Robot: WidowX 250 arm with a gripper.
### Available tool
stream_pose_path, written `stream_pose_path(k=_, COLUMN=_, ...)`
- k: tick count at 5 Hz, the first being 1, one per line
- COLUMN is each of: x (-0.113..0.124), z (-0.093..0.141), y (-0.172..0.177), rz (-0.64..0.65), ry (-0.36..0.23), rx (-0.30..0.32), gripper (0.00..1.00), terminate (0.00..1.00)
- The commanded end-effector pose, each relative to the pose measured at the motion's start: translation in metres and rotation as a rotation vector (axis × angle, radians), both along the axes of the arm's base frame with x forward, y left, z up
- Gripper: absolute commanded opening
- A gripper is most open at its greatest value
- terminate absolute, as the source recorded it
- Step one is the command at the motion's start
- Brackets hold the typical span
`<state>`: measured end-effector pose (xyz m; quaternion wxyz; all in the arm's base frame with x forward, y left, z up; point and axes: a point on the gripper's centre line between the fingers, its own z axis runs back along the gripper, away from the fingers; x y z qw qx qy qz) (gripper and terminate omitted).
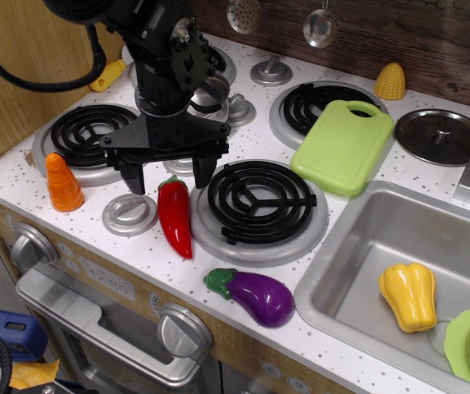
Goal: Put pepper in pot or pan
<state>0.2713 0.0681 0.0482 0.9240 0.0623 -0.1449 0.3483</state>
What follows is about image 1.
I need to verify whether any silver oven knob right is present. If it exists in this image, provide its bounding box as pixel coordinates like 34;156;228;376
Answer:
157;303;213;360

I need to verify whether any silver stovetop knob centre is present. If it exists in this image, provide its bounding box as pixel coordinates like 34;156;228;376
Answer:
162;158;194;177

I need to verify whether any back right black burner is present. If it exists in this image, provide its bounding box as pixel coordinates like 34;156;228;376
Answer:
269;80;388;150

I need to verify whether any silver pot lid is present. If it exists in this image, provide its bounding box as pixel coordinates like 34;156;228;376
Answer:
394;109;470;167

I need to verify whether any silver stovetop knob middle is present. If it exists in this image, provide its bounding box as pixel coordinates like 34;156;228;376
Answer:
204;94;256;128

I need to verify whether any silver stovetop knob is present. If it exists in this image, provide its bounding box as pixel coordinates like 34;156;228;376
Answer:
102;194;157;237
204;94;256;128
162;158;194;177
250;55;293;87

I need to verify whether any black braided cable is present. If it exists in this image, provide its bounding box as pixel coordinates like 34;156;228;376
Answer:
0;0;107;93

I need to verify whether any yellow cloth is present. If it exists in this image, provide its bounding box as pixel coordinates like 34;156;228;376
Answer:
9;360;60;390

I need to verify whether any green plastic cutting board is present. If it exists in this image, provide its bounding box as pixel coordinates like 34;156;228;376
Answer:
290;100;395;196

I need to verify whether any silver stovetop knob back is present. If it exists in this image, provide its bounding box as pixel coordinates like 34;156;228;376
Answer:
250;55;293;87

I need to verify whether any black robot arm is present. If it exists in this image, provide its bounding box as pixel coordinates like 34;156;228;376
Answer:
45;1;230;195

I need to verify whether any front right black burner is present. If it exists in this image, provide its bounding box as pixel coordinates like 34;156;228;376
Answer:
190;160;329;268

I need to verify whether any hanging silver slotted spoon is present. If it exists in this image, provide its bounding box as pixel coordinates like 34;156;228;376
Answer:
226;0;262;34

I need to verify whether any red toy chili pepper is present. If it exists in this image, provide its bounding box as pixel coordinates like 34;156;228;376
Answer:
157;176;193;259

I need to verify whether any blue plastic tool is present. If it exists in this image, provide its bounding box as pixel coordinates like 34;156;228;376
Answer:
0;310;48;362

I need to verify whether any black burner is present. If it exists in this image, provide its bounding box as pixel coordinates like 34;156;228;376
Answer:
31;104;139;187
269;80;388;150
190;160;329;268

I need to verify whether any orange toy carrot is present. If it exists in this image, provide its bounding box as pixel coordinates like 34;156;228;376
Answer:
45;153;84;212

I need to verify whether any silver oven knob left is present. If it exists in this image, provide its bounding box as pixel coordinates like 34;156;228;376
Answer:
10;223;59;269

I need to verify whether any silver stovetop knob front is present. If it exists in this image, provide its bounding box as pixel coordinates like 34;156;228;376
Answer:
102;194;157;237

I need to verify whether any yellow toy bell pepper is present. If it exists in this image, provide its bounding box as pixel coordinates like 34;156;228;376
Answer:
378;263;437;333

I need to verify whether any yellow toy corn cob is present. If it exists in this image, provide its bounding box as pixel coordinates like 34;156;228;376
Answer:
374;62;406;100

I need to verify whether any silver oven door handle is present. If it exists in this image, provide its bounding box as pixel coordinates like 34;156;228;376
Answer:
16;268;221;393

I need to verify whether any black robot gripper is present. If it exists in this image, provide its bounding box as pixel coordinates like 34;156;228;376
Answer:
99;111;230;195

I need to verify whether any silver toy sink basin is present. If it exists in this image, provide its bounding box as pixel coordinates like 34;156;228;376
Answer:
294;181;470;393

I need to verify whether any front left black burner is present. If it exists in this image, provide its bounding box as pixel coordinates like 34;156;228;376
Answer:
31;104;139;187

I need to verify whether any hanging silver ladle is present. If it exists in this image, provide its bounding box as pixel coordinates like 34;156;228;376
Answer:
303;1;339;49

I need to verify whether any silver oven knob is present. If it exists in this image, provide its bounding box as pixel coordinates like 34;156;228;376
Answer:
157;303;213;360
10;223;59;269

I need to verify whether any purple toy eggplant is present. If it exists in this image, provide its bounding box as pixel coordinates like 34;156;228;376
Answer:
203;268;295;328

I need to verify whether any green plastic plate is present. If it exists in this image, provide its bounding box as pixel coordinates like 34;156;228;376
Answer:
444;309;470;382

